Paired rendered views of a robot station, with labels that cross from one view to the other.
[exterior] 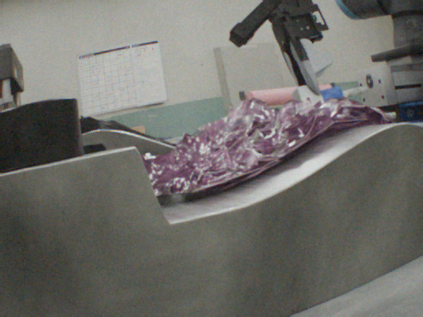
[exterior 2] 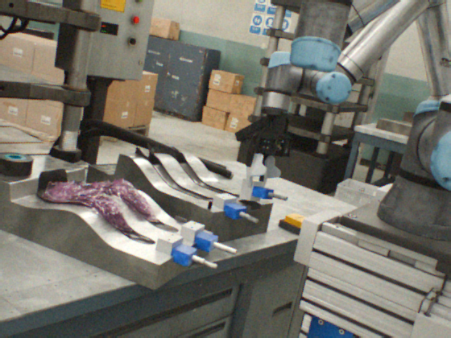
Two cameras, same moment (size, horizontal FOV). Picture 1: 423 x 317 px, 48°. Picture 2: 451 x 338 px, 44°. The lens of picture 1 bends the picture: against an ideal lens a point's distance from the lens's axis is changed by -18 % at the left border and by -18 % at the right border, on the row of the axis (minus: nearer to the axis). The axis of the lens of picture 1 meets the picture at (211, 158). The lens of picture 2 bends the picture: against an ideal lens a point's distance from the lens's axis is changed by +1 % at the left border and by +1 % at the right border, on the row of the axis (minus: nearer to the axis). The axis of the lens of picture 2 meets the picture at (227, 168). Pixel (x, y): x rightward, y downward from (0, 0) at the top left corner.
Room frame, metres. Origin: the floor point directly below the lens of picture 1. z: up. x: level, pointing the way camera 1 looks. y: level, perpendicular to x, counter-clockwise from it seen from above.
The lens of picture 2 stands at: (-0.32, -1.05, 1.30)
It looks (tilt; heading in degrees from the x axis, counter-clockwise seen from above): 13 degrees down; 40
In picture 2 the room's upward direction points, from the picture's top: 12 degrees clockwise
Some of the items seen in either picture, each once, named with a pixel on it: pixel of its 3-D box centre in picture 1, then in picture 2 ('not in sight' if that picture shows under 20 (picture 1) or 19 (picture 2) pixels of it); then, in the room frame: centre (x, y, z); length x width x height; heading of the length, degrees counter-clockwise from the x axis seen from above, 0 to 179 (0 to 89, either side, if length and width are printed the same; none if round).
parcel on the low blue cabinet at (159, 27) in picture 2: not in sight; (163, 28); (5.51, 5.75, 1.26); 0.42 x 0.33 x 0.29; 105
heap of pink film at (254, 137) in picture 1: (271, 136); (100, 195); (0.43, -0.05, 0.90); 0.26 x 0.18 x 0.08; 110
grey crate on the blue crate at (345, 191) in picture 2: not in sight; (376, 199); (3.89, 0.88, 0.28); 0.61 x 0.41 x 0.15; 105
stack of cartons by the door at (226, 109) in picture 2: not in sight; (234, 103); (5.96, 4.41, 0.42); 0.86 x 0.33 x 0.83; 105
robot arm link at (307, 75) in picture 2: not in sight; (319, 83); (0.95, -0.22, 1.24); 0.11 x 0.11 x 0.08; 49
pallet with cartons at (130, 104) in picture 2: not in sight; (92, 95); (3.44, 4.38, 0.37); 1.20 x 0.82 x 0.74; 112
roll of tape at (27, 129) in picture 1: (25, 139); (14, 163); (0.31, 0.11, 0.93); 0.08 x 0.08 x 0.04
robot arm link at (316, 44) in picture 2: not in sight; (318, 35); (0.44, -0.53, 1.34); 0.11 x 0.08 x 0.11; 37
